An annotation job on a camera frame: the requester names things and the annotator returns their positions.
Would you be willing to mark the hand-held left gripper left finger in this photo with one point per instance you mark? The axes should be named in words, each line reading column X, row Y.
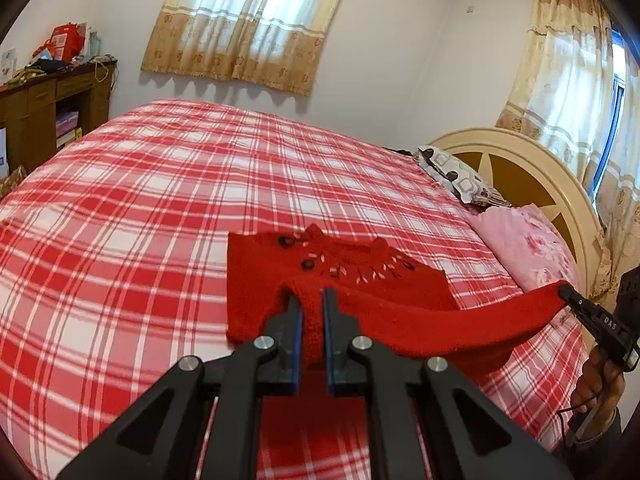
column 297, row 345

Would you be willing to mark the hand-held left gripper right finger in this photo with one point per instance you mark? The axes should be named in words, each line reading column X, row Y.
column 328, row 345

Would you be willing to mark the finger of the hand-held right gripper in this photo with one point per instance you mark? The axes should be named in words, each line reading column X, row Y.
column 580, row 305

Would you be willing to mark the red knitted sweater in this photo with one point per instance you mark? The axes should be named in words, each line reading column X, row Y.
column 400, row 310

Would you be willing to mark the person's right forearm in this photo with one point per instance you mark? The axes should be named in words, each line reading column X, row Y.
column 597, row 446

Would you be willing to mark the person's right hand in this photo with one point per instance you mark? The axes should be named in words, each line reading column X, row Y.
column 592, row 380

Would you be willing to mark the pink floral pillow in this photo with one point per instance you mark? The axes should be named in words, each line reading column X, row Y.
column 535, row 250

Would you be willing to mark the grey patterned pillow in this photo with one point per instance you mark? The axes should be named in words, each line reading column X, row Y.
column 460, row 180

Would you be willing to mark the cream and brown headboard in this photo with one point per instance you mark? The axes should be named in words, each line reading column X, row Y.
column 505, row 137

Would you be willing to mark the bed with red plaid sheet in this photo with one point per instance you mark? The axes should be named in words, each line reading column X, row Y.
column 150, row 210

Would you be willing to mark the narrow beige window curtain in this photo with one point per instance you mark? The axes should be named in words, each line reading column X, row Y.
column 565, row 85

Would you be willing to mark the wide beige window curtain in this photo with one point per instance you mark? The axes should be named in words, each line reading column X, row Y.
column 240, row 35

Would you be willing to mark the pink box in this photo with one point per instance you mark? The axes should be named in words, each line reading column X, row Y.
column 67, row 124

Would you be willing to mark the brown wooden desk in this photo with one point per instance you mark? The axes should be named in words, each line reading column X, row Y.
column 30, row 110

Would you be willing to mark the pale green bag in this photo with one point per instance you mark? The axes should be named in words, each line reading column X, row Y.
column 93, row 42

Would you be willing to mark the dark cloth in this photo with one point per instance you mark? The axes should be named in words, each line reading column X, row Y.
column 50, row 65

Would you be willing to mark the red gift bag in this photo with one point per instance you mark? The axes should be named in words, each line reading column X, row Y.
column 65, row 42

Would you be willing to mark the white card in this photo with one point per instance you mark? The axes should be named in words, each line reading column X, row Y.
column 8, row 62

